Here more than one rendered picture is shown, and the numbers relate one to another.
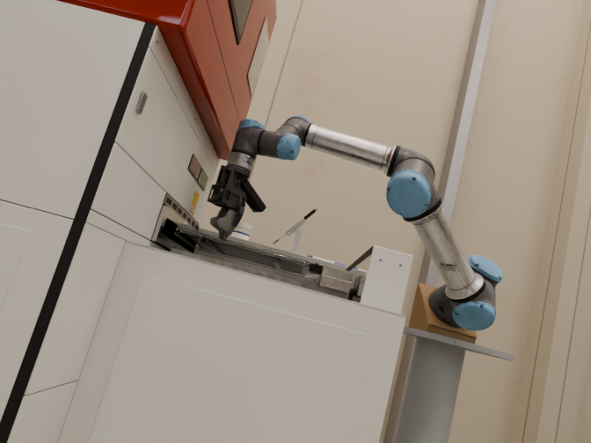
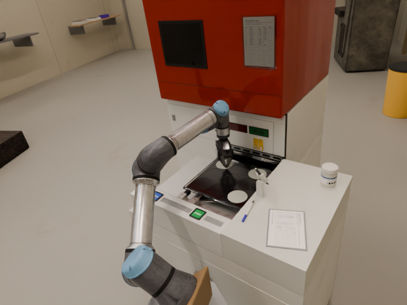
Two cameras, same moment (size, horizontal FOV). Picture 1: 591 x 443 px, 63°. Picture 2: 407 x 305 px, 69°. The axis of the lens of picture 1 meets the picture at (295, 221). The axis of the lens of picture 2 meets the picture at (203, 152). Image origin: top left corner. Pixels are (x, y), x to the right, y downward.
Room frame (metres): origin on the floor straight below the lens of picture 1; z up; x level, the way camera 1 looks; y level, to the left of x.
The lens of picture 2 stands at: (2.15, -1.01, 1.86)
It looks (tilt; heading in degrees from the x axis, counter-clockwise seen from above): 31 degrees down; 127
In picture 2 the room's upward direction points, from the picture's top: 7 degrees counter-clockwise
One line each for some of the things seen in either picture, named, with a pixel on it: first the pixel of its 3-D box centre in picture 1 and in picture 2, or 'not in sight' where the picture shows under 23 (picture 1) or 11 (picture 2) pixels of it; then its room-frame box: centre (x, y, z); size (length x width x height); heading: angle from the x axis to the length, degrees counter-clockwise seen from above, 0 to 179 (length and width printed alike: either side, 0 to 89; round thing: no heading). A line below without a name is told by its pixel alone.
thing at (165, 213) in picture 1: (178, 236); (246, 160); (1.44, 0.32, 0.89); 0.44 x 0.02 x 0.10; 178
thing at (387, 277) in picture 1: (368, 286); (178, 216); (1.36, -0.25, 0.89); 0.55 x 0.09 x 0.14; 178
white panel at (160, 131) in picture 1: (172, 179); (221, 134); (1.26, 0.35, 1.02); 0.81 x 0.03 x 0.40; 178
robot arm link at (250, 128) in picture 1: (248, 140); (221, 117); (1.37, 0.20, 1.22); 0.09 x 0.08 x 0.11; 74
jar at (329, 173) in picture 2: (240, 235); (329, 175); (1.93, 0.20, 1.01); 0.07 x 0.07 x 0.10
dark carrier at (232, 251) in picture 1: (247, 254); (230, 178); (1.45, 0.11, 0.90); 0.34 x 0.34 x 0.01; 88
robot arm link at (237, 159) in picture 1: (241, 163); (222, 130); (1.37, 0.20, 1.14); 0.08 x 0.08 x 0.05
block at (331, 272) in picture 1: (337, 273); (180, 199); (1.29, -0.15, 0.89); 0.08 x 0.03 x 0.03; 88
